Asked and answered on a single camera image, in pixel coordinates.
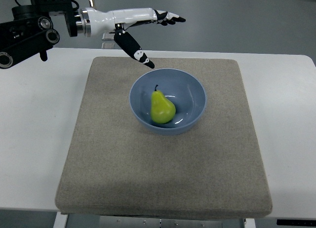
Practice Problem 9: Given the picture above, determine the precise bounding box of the upper metal floor plate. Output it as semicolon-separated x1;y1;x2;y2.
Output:
102;33;115;40

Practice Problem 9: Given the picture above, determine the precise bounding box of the metal floor plate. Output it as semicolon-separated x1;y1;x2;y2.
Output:
102;33;115;40
101;41;115;49

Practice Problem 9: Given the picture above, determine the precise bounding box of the green pear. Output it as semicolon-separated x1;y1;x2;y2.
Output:
150;85;176;124

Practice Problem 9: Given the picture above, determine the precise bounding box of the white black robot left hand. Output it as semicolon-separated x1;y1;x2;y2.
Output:
80;7;186;69

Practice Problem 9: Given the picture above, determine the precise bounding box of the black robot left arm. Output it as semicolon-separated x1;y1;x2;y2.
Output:
0;0;83;69

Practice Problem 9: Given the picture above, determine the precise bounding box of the blue bowl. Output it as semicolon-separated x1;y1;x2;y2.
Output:
129;69;207;135

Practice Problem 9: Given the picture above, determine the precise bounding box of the white table frame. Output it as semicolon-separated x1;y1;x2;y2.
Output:
53;212;256;228

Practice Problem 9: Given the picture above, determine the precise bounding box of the beige fabric mat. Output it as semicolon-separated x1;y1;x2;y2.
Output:
55;57;273;220

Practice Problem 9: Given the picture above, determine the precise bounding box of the lower metal floor plate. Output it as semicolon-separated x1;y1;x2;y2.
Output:
101;41;115;49

